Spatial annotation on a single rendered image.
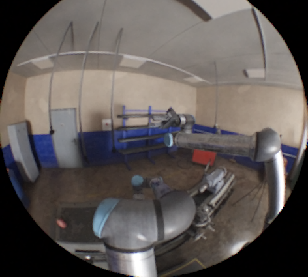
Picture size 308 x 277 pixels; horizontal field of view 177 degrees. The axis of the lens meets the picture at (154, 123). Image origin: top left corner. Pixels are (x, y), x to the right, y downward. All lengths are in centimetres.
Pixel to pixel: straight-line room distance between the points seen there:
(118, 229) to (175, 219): 11
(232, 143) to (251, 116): 431
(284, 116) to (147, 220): 486
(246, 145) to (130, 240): 43
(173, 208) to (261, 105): 466
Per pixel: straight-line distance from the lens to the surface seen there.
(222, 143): 44
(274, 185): 65
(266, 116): 472
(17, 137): 375
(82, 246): 91
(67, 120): 363
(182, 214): 24
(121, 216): 23
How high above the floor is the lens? 213
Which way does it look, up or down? 9 degrees down
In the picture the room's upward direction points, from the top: 2 degrees clockwise
